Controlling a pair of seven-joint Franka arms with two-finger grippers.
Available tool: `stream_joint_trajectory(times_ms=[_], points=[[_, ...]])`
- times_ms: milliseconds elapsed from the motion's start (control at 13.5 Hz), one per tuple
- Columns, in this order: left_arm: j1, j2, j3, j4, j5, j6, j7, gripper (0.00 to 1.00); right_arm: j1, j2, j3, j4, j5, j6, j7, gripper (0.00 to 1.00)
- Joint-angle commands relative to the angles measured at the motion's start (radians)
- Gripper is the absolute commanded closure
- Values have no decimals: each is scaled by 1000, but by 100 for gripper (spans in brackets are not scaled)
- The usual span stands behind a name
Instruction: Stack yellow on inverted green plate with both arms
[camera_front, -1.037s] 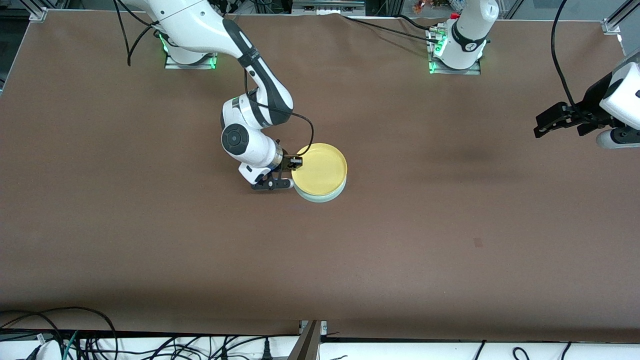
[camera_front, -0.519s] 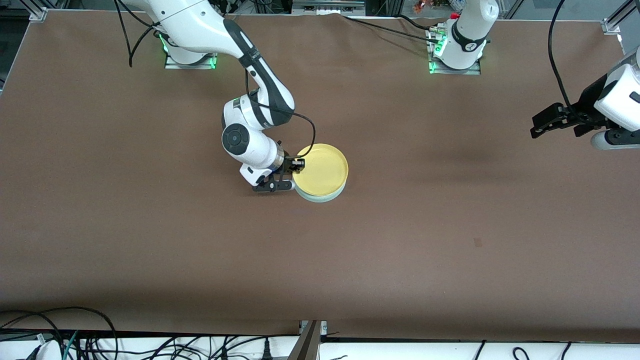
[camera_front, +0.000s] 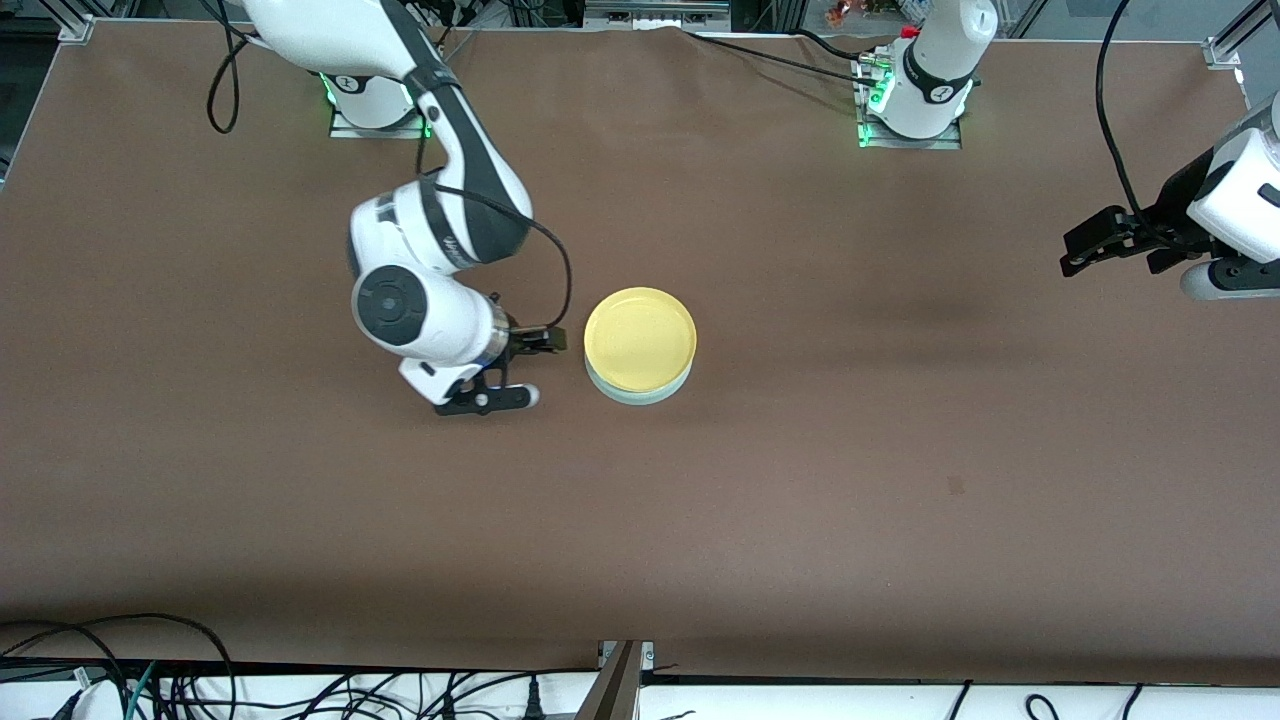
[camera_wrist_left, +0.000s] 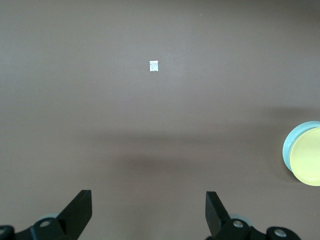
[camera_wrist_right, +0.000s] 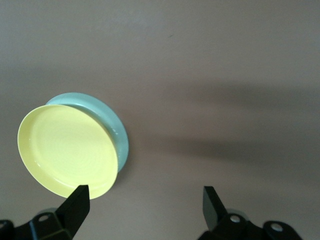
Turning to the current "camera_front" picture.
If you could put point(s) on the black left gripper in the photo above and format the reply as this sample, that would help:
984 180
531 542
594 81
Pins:
1172 213

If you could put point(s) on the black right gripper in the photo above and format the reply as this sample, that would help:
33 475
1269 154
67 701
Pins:
519 341

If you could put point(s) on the yellow round plate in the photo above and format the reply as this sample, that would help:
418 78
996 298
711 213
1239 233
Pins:
640 340

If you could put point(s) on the pale green round plate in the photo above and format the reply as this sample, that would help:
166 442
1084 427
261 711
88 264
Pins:
640 399

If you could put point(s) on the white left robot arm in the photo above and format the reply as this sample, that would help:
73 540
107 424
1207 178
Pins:
935 70

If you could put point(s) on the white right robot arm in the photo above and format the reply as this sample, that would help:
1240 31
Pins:
420 310

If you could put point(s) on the brown table cover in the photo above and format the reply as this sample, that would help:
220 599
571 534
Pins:
640 520

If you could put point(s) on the grey power strip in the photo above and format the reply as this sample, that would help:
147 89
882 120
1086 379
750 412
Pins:
655 15

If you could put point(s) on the small orange object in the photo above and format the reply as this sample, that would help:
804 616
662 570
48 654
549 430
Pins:
845 10

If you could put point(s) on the black power plug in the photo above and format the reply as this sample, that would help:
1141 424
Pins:
535 700

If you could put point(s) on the white bench surface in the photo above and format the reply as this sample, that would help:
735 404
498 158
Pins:
800 705

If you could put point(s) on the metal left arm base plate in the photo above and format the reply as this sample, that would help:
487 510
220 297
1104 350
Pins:
940 143

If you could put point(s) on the aluminium frame corner bracket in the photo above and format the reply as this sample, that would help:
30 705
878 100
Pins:
1225 52

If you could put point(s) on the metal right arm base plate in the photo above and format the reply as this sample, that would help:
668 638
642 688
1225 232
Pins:
345 131

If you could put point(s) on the aluminium profile post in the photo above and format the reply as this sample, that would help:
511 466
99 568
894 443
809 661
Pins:
615 690

